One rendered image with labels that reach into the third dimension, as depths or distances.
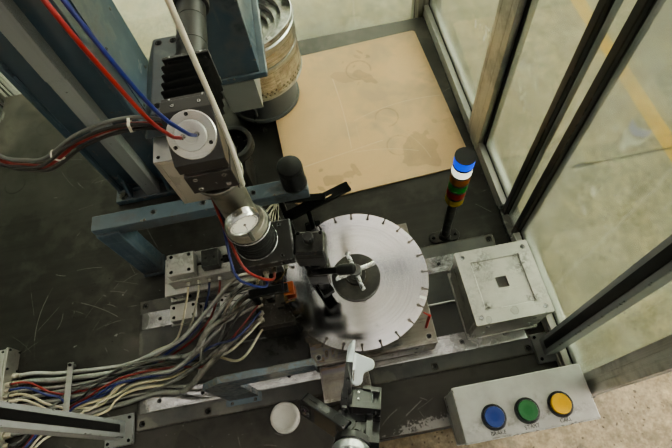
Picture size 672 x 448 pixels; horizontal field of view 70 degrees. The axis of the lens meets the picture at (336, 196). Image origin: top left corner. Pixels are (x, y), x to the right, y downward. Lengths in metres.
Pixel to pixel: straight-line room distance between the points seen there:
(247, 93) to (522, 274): 0.75
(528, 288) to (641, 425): 1.09
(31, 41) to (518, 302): 1.17
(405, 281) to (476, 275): 0.18
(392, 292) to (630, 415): 1.30
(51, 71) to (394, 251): 0.85
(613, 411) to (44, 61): 2.09
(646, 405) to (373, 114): 1.47
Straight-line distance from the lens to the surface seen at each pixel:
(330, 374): 1.21
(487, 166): 1.47
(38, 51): 1.18
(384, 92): 1.67
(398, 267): 1.13
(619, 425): 2.19
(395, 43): 1.82
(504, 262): 1.23
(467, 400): 1.13
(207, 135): 0.59
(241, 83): 0.99
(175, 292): 1.38
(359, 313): 1.10
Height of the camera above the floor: 2.01
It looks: 61 degrees down
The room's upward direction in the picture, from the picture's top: 10 degrees counter-clockwise
